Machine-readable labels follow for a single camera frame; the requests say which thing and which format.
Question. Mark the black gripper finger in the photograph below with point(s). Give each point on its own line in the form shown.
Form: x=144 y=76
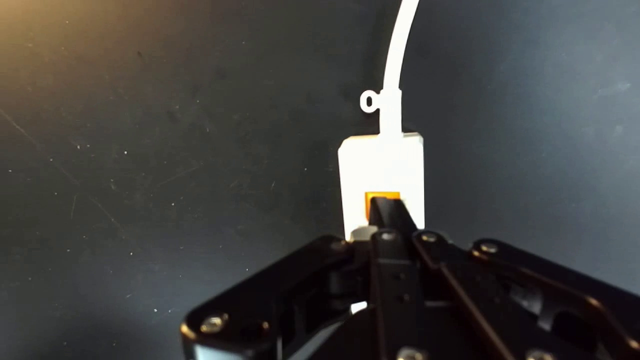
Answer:
x=392 y=214

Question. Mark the white power strip orange switch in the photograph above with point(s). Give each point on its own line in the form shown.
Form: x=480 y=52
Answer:
x=381 y=165

